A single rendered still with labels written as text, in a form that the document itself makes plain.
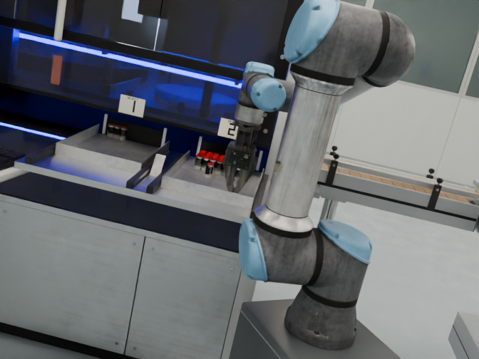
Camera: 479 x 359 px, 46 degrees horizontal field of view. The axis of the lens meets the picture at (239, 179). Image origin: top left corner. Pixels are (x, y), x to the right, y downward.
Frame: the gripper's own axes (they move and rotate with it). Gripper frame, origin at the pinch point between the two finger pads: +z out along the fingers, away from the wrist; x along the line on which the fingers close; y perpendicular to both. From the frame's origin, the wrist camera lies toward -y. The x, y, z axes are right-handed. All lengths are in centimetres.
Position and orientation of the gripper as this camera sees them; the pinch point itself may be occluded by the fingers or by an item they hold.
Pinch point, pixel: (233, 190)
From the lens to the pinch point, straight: 154.4
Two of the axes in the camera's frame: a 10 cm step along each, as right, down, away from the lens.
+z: -2.1, 9.4, 2.8
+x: 9.7, 2.4, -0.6
